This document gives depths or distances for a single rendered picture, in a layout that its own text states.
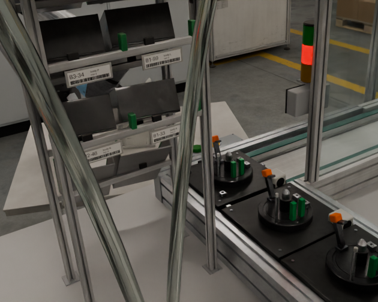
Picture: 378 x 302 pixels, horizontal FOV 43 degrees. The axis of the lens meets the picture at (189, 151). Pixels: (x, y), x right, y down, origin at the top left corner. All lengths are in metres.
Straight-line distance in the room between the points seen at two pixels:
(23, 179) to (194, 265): 0.79
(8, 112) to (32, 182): 2.57
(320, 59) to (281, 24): 4.79
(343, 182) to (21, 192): 1.06
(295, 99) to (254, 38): 4.56
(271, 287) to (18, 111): 3.48
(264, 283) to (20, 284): 0.62
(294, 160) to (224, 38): 4.06
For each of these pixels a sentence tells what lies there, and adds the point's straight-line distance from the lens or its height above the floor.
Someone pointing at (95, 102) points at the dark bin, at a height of 1.36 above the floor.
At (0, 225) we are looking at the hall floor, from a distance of 3.22.
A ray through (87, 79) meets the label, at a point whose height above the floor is 1.43.
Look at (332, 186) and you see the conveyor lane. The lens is 1.51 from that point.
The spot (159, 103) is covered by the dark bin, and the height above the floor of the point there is 1.33.
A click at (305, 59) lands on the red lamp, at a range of 1.31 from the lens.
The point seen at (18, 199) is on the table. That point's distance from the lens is 1.71.
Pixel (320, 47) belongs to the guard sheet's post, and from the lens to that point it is 1.28.
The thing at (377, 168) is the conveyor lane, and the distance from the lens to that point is 1.65.
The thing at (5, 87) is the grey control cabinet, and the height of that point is 0.44.
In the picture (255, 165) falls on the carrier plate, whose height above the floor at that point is 0.97.
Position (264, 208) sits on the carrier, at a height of 0.99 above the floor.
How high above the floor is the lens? 1.71
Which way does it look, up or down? 28 degrees down
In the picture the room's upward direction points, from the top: 4 degrees counter-clockwise
